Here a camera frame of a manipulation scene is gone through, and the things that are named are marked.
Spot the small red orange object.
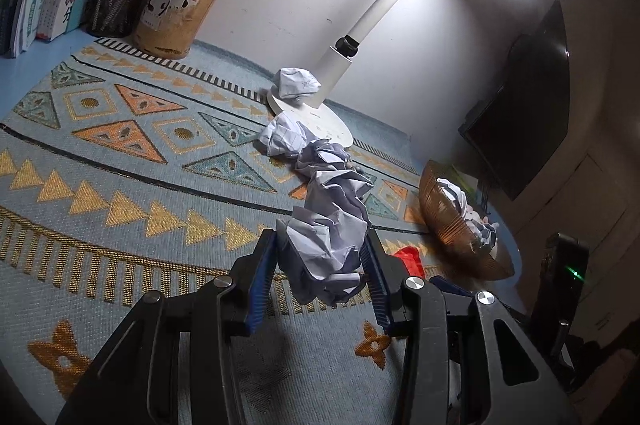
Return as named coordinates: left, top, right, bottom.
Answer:
left=392, top=246, right=426, bottom=278

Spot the patterned woven table mat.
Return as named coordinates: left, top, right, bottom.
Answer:
left=0, top=36, right=506, bottom=425

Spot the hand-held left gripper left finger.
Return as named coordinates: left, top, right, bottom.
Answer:
left=54, top=227, right=280, bottom=425

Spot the black flat screen television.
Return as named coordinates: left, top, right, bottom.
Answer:
left=459, top=0, right=572, bottom=201

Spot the black mesh pen holder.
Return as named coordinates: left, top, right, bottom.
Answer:
left=84, top=0, right=156, bottom=38

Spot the wooden pen holder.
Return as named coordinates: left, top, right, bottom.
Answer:
left=132, top=0, right=222, bottom=59

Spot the white paper ball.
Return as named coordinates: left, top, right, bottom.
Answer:
left=276, top=210, right=372, bottom=307
left=305, top=169, right=373, bottom=231
left=295, top=140, right=351, bottom=178
left=467, top=210, right=501, bottom=251
left=437, top=178, right=473, bottom=218
left=257, top=112, right=313, bottom=158
left=272, top=68, right=322, bottom=106

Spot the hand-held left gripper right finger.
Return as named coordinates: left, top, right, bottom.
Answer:
left=361, top=230, right=581, bottom=425

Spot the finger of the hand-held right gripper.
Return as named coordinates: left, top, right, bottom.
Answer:
left=427, top=274, right=478, bottom=301

